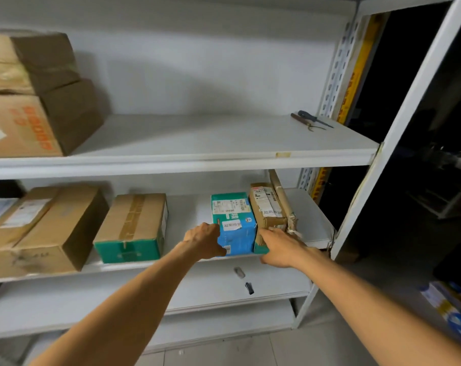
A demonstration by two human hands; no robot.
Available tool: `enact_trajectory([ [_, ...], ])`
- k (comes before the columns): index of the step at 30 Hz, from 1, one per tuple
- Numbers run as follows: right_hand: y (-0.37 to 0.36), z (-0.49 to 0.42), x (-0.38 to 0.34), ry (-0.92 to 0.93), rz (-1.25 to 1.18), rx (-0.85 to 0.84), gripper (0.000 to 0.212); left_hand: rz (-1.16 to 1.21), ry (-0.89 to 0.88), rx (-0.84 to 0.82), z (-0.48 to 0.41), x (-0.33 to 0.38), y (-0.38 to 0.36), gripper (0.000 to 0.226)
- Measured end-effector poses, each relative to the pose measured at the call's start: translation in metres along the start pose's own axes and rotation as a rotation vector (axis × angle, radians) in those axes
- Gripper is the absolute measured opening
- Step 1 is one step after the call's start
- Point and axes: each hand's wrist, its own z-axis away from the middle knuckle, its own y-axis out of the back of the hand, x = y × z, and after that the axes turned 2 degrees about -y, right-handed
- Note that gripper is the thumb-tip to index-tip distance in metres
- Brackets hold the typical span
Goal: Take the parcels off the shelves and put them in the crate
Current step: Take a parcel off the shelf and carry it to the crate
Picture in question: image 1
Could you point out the person's right hand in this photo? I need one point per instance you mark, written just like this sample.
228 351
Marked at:
287 251

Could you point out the person's left hand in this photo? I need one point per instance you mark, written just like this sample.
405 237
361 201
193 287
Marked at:
205 242

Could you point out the small blue box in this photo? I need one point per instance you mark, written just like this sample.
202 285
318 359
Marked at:
240 240

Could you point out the small long brown box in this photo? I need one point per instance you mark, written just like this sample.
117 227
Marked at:
261 217

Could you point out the paper-wrapped taped parcel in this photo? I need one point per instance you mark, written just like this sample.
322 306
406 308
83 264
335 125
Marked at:
282 198

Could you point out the white metal shelf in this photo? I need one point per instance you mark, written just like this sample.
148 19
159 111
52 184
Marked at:
215 137

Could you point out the wide low cardboard box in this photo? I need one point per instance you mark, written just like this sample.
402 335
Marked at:
62 224

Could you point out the large box orange print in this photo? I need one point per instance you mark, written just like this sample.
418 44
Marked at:
70 118

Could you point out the large dusty cardboard box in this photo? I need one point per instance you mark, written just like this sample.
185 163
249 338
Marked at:
43 60

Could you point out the person's left forearm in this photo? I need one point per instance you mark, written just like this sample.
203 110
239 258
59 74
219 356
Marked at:
112 316

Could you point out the person's right forearm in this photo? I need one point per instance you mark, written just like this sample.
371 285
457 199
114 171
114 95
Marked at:
386 316

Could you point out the slim dark tool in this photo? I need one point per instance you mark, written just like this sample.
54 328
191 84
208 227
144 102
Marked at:
249 288

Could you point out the small white blue carton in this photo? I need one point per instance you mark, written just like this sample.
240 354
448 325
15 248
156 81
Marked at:
447 304

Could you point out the yellow sticker strip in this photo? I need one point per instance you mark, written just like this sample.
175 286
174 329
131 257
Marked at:
360 64

